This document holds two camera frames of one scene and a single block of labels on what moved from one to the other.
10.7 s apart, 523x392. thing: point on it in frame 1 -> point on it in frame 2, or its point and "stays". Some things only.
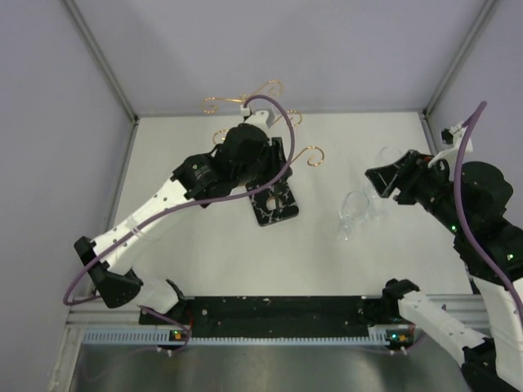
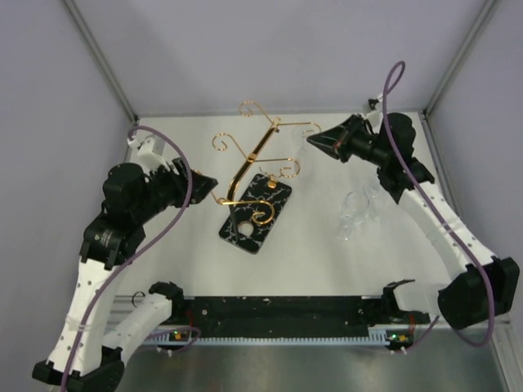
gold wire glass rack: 275,123 -> 221,141
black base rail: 271,316 stays
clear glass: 354,208 stays
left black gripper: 274,151 -> 180,181
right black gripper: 403,174 -> 336,141
